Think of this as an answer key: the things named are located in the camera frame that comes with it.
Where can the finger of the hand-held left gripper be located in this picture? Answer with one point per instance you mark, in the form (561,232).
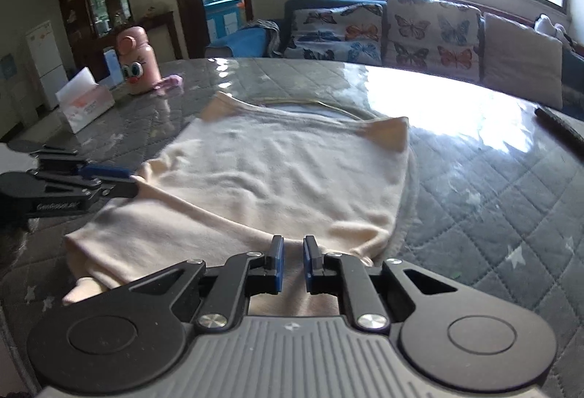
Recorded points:
(105,171)
(121,189)

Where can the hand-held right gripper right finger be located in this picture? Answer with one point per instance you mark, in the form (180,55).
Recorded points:
(312,265)

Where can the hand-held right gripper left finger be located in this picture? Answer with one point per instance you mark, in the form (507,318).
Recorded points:
(277,265)

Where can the cream shirt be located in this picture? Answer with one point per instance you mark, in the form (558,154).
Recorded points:
(273,179)

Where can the white pink tissue pack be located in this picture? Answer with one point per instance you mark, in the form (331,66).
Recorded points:
(86,110)

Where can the light blue box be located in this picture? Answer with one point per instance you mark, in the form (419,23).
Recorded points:
(111,69)

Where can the pink cartoon-face bottle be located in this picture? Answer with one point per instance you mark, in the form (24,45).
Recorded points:
(137,74)

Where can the white refrigerator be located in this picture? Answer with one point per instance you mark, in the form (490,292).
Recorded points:
(45,60)

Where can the dark wooden display cabinet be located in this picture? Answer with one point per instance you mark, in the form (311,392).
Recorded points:
(73,15)

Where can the dark wooden side table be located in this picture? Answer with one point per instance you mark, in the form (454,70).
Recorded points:
(159,19)

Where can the grey quilted star table cover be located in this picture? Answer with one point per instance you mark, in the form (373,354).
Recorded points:
(479,206)

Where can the blue seat cushion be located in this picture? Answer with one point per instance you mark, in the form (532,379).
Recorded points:
(228,44)

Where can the blue toy cabinet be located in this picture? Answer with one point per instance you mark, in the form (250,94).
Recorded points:
(221,19)

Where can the grey crumpled blanket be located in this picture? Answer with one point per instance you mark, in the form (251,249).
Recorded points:
(264,35)

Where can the wide butterfly print cushion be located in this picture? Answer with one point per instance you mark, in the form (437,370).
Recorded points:
(328,37)

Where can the dark blue sofa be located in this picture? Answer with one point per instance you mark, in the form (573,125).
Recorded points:
(292,15)

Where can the tall butterfly print cushion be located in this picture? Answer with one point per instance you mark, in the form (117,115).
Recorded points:
(429,37)

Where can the black remote control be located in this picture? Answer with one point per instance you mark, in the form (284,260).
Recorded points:
(561,120)

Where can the plain grey cushion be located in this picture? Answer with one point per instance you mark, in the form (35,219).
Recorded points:
(520,60)

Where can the panda plush toy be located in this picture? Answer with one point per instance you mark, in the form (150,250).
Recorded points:
(545,24)

